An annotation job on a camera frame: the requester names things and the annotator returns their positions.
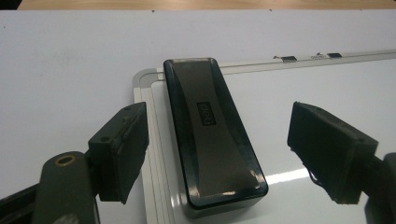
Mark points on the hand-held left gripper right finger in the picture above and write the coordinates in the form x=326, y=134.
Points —
x=330, y=155

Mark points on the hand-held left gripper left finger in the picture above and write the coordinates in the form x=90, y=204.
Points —
x=120, y=155

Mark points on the whiteboard with aluminium frame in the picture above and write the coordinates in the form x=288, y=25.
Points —
x=280, y=93

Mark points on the black whiteboard eraser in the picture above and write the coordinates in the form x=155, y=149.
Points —
x=211, y=140

